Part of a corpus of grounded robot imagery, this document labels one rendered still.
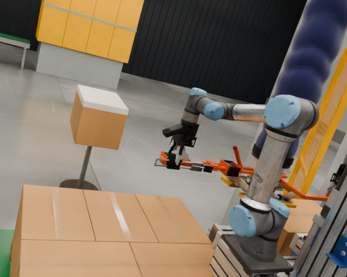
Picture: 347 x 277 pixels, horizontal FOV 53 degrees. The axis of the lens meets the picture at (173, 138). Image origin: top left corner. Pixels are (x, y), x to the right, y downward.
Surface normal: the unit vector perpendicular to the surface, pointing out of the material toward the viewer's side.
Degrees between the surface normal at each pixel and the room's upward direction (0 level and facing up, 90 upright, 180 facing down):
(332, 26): 78
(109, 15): 90
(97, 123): 90
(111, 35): 90
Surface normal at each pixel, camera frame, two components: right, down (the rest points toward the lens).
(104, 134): 0.33, 0.37
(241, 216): -0.80, 0.07
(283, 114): -0.73, -0.18
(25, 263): 0.29, -0.92
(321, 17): -0.51, -0.14
